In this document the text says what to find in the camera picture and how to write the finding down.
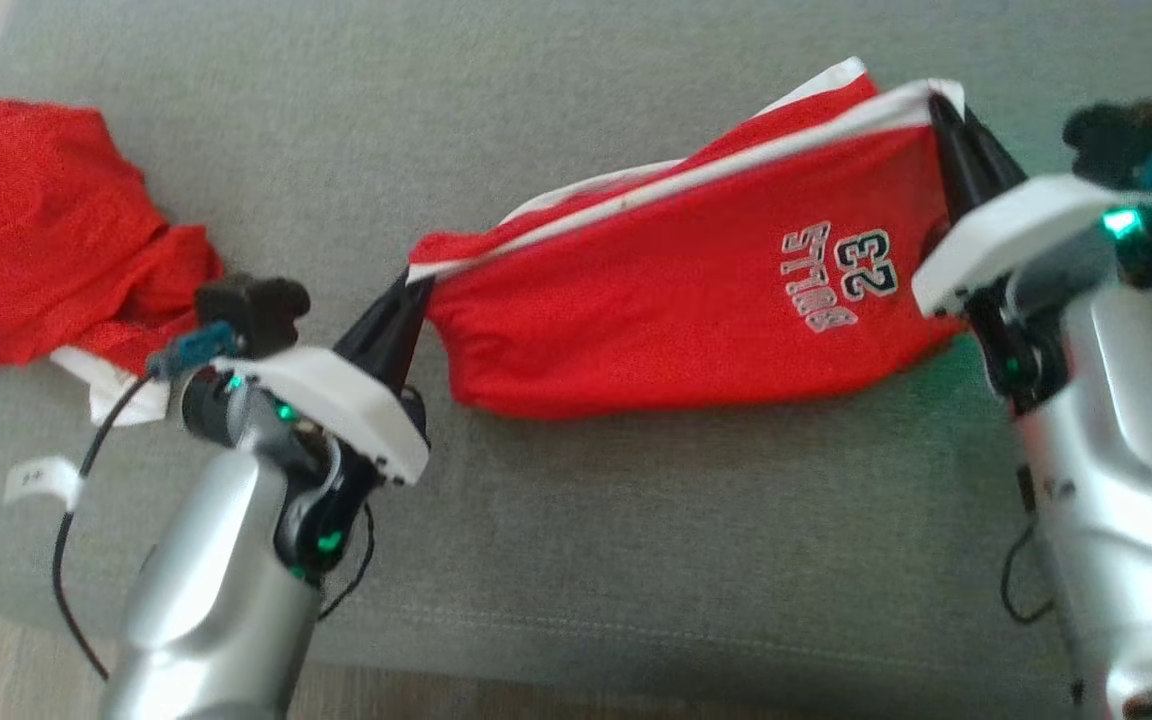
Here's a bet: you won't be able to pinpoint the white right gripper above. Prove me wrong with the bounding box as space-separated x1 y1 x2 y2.
910 92 1133 320

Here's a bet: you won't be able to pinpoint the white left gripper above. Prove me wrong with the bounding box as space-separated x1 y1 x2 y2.
216 268 435 489

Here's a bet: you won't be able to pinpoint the red basketball shorts white trim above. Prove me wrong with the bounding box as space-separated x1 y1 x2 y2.
406 57 970 421

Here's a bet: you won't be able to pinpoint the red t-shirt white sleeves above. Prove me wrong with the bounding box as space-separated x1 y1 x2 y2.
0 98 226 428

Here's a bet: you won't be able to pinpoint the grey fabric sofa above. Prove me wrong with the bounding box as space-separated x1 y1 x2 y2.
0 0 1152 720

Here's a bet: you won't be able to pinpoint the black left cable teal plug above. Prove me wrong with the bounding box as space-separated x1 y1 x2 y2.
50 320 239 683

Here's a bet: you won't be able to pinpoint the thin black left arm wire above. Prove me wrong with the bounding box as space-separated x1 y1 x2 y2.
316 385 429 623

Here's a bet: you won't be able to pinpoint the thin black arm wire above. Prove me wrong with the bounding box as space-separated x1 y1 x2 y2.
998 515 1061 627
316 385 429 623

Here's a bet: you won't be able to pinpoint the white left cable tag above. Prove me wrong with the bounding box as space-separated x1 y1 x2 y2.
3 454 86 512

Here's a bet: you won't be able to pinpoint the thin black right arm wire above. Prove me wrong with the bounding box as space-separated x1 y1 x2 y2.
998 515 1061 627

